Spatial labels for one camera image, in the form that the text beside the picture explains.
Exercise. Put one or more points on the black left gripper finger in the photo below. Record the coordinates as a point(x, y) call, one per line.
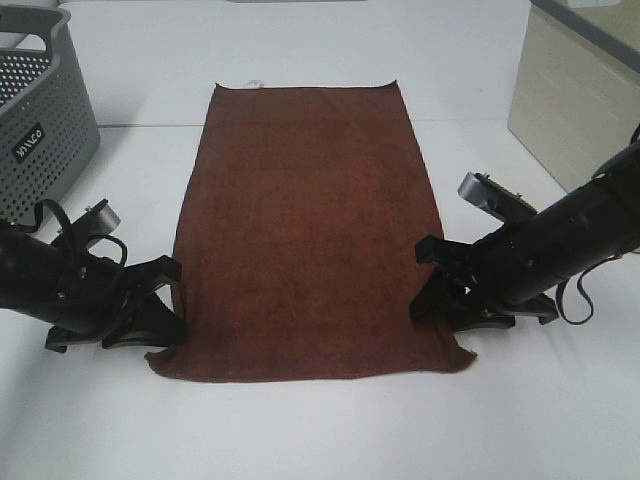
point(151, 323)
point(157, 273)

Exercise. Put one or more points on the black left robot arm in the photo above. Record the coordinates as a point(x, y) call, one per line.
point(33, 273)

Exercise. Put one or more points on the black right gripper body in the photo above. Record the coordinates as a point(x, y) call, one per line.
point(490, 267)

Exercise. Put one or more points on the brown towel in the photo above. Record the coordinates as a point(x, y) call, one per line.
point(296, 239)

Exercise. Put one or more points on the grey perforated plastic basket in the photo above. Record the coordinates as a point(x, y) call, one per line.
point(49, 132)

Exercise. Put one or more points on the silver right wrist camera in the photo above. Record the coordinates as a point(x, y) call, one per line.
point(482, 192)

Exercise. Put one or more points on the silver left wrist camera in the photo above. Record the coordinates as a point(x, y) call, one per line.
point(101, 219)

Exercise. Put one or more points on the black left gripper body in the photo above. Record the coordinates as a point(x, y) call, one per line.
point(105, 305)

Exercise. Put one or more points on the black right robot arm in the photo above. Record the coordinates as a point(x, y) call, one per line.
point(596, 223)

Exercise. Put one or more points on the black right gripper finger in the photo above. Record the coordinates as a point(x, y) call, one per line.
point(441, 298)
point(446, 255)

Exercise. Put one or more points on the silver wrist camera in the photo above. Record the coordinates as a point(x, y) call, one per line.
point(101, 219)
point(482, 192)

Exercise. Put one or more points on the beige storage bin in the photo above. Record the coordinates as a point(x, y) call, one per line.
point(576, 98)

